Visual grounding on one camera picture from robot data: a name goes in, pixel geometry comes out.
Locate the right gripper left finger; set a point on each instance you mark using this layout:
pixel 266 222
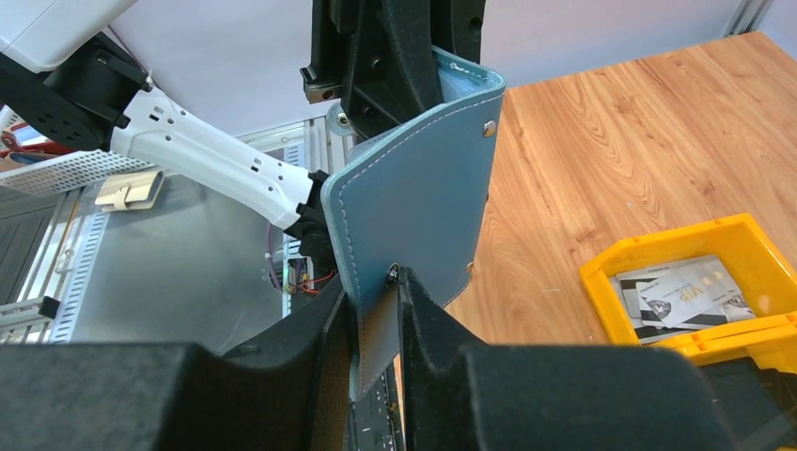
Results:
pixel 286 388

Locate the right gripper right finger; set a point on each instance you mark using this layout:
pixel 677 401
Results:
pixel 461 393

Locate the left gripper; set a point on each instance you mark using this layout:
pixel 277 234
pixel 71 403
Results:
pixel 377 56

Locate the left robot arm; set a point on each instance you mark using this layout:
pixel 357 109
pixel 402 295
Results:
pixel 74 85

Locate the white grey cards stack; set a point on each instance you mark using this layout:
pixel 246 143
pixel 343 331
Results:
pixel 680 297

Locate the beige plastic clip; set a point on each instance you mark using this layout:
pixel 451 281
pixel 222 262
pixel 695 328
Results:
pixel 134 191

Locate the left yellow bin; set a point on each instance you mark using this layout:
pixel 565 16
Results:
pixel 766 279

